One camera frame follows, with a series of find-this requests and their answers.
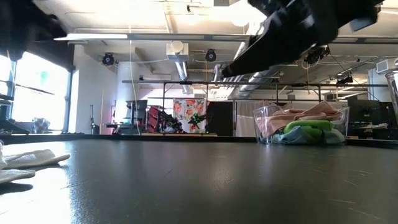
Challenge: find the white towel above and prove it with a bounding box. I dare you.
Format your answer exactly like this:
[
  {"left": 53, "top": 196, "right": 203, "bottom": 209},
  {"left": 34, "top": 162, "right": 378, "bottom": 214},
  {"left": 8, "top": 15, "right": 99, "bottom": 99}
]
[{"left": 0, "top": 139, "right": 72, "bottom": 185}]

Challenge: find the silver ventilation duct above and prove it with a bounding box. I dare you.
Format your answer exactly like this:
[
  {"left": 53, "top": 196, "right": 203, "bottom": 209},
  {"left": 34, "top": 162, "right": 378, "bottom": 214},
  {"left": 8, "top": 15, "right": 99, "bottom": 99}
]
[{"left": 174, "top": 60, "right": 191, "bottom": 94}]

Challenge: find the lime green towel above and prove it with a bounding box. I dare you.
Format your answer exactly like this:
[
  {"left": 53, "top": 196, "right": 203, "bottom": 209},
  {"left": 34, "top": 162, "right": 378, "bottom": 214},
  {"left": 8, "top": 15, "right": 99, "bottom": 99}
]
[{"left": 283, "top": 119, "right": 335, "bottom": 142}]

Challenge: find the clear plastic bin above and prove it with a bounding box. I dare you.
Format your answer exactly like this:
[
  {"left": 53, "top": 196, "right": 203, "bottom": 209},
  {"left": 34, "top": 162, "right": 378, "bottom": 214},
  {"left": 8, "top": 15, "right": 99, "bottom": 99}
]
[{"left": 252, "top": 104, "right": 351, "bottom": 146}]

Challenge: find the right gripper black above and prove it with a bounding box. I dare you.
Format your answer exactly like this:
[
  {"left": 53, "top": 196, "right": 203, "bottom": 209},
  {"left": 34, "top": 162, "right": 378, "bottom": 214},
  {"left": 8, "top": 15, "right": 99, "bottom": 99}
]
[{"left": 222, "top": 0, "right": 384, "bottom": 78}]

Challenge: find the black ceiling spotlight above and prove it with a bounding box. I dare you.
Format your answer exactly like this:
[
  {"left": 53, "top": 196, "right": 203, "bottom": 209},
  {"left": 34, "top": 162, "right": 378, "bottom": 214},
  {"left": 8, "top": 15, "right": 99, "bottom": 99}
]
[{"left": 336, "top": 75, "right": 354, "bottom": 85}]

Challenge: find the white curtain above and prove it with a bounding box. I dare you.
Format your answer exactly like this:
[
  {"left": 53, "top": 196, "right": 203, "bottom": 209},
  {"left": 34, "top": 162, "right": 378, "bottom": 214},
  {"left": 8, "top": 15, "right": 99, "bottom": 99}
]
[{"left": 234, "top": 101, "right": 259, "bottom": 137}]

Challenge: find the black divider panel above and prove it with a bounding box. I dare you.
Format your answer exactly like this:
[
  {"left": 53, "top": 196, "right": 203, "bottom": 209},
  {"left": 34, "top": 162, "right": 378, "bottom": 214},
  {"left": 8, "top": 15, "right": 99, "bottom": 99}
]
[{"left": 206, "top": 101, "right": 234, "bottom": 137}]

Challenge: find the small red bin rack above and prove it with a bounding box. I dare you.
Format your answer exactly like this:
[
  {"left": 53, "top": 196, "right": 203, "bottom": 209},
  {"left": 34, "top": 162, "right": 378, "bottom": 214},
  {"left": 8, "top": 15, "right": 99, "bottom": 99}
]
[{"left": 147, "top": 105, "right": 163, "bottom": 133}]

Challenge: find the black pipe rack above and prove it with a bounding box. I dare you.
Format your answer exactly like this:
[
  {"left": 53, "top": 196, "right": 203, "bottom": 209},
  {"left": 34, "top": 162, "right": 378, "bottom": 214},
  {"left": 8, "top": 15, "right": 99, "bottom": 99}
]
[{"left": 122, "top": 80, "right": 389, "bottom": 105}]

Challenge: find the light blue towel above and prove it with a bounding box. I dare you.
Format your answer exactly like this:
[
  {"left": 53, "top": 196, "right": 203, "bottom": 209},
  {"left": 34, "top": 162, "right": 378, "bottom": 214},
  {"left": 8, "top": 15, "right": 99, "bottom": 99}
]
[{"left": 272, "top": 126, "right": 346, "bottom": 145}]

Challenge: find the hanging white cord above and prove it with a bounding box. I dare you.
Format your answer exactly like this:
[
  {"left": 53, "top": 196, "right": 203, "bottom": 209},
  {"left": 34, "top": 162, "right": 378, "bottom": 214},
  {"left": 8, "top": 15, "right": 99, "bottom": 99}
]
[{"left": 128, "top": 24, "right": 141, "bottom": 135}]

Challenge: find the white ceiling box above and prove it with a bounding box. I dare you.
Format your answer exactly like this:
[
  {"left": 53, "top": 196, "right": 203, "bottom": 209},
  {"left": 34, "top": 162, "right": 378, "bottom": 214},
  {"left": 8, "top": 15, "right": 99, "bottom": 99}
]
[{"left": 166, "top": 41, "right": 190, "bottom": 62}]

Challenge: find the long ceiling light bar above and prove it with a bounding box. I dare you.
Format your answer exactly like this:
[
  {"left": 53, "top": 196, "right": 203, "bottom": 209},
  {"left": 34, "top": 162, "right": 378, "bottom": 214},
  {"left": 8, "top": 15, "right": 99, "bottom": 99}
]
[{"left": 54, "top": 33, "right": 249, "bottom": 42}]

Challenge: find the white air conditioner unit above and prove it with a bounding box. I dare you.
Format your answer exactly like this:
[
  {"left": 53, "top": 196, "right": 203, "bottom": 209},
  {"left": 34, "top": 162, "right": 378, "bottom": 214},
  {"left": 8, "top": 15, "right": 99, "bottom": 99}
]
[{"left": 375, "top": 57, "right": 398, "bottom": 75}]

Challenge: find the black equipment stand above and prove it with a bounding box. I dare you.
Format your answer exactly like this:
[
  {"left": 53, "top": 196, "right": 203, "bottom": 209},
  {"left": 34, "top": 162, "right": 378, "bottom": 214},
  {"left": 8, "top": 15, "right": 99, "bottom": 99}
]
[{"left": 105, "top": 99, "right": 149, "bottom": 135}]

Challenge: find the black table frame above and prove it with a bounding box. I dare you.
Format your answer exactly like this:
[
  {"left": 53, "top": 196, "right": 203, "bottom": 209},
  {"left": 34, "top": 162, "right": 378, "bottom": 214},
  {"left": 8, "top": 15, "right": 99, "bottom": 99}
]
[{"left": 0, "top": 133, "right": 398, "bottom": 149}]

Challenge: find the black monitor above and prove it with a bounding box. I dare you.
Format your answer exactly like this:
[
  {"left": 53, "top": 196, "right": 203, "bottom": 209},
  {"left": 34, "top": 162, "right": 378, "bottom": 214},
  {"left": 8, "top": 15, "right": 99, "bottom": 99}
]
[
  {"left": 379, "top": 101, "right": 398, "bottom": 140},
  {"left": 347, "top": 99, "right": 382, "bottom": 130}
]

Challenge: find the floral print banner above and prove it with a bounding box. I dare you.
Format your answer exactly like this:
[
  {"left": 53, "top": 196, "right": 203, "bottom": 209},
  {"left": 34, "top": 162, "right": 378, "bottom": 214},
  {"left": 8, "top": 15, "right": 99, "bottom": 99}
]
[{"left": 173, "top": 98, "right": 208, "bottom": 133}]

